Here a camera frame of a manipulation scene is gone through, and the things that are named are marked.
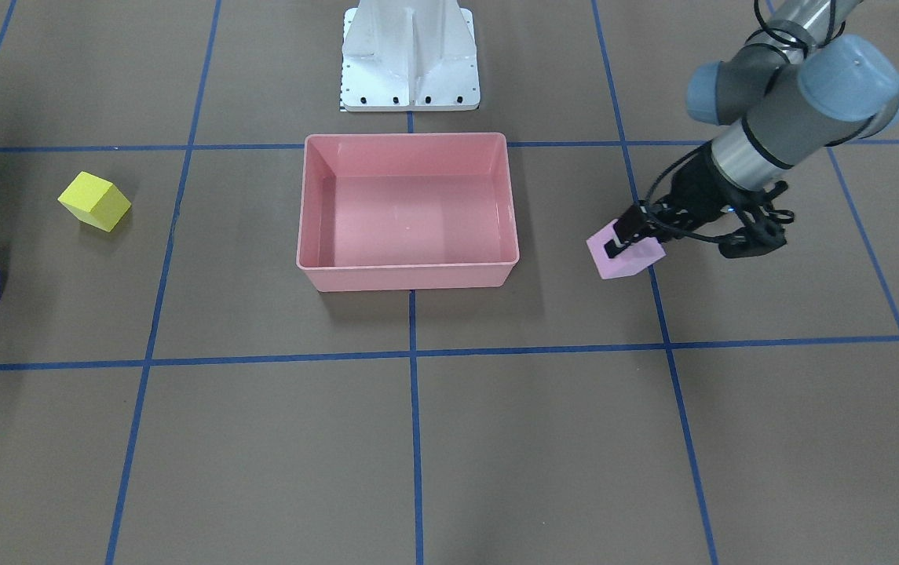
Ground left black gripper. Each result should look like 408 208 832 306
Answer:
603 148 795 260

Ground pink foam block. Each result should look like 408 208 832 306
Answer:
586 219 666 280

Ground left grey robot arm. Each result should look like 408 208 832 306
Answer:
590 1 899 261

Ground pink plastic bin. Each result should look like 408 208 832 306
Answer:
295 132 521 293

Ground yellow foam block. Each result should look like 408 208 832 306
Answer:
57 171 132 233

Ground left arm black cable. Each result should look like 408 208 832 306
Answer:
641 0 842 246

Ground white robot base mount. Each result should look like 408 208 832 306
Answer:
339 1 481 112

